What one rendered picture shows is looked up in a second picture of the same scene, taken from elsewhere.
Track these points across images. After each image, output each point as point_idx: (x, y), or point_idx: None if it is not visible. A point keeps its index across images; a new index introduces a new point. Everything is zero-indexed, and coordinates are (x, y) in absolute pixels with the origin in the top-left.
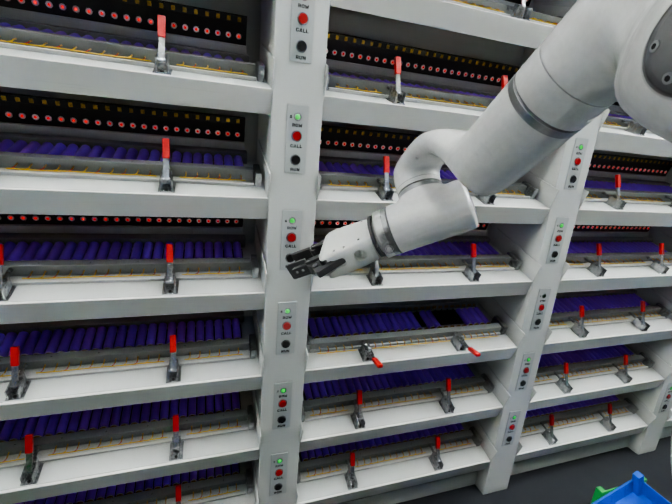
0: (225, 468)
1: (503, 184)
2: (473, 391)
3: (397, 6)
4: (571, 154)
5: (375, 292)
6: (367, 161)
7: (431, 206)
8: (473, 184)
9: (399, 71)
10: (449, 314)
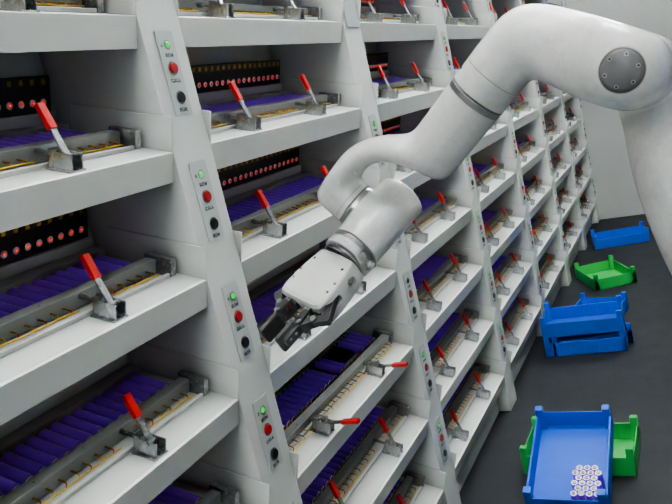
0: None
1: (460, 163)
2: (396, 424)
3: (225, 33)
4: (371, 132)
5: (311, 345)
6: None
7: (388, 209)
8: (442, 171)
9: (241, 96)
10: (336, 353)
